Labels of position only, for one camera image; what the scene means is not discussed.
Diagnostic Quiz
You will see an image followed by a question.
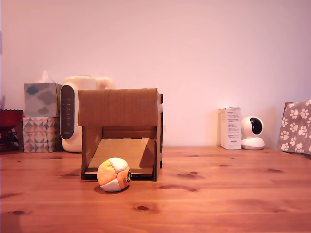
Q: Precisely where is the orange and white footbag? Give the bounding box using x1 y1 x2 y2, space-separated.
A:
97 157 132 193

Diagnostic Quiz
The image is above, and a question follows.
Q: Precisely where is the cardboard dice tower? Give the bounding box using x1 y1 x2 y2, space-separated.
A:
77 88 164 182

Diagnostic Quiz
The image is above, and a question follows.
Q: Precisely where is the white printed carton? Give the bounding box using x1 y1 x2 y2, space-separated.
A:
220 107 242 150

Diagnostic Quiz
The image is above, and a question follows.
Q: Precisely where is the cream water dispenser appliance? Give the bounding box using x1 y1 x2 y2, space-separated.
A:
60 76 117 153

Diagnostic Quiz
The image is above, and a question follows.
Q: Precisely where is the cloud print tissue box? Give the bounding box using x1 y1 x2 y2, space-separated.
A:
24 83 63 118

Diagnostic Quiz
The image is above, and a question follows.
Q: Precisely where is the white tissue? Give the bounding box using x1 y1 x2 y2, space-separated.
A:
37 70 55 84

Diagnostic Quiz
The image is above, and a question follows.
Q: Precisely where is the geometric print tissue box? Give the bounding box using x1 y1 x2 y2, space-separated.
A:
22 116 63 153

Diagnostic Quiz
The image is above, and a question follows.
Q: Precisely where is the paw print cloth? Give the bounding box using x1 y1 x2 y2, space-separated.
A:
276 99 311 156

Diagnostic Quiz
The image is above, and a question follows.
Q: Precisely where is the red glass bowl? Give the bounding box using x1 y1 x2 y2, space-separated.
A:
0 109 24 152

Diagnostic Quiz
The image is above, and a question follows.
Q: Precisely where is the small white round camera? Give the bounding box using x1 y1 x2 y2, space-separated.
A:
241 116 265 150

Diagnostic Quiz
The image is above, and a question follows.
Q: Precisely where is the thin black cord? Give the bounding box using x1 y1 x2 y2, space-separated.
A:
7 130 20 147

